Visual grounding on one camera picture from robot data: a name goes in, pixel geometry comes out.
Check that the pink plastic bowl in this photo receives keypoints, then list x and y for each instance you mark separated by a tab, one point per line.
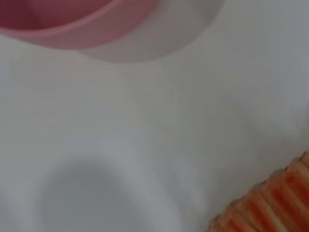
77	21

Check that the orange striped bread roll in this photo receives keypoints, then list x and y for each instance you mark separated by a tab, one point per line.
268	203

